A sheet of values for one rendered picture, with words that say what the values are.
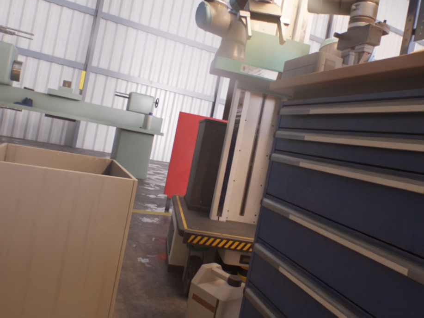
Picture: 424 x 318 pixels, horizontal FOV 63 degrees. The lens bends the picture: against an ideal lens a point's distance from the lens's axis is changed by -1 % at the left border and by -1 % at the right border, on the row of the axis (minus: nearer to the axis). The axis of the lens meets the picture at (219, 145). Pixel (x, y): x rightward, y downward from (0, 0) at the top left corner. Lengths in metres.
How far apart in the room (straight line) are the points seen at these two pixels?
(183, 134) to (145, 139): 1.97
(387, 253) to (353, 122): 0.30
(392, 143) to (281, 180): 0.42
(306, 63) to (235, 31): 0.69
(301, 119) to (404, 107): 0.37
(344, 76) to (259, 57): 1.02
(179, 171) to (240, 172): 1.52
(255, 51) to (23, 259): 1.36
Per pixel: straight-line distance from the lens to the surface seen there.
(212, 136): 1.97
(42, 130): 8.99
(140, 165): 5.28
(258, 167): 1.92
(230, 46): 1.69
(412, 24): 1.54
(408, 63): 0.77
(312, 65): 1.05
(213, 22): 1.66
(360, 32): 1.12
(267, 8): 1.40
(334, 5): 1.27
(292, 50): 1.93
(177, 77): 9.47
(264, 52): 1.88
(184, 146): 3.34
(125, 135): 5.20
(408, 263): 0.70
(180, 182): 3.37
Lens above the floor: 0.71
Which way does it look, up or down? level
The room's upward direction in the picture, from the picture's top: 11 degrees clockwise
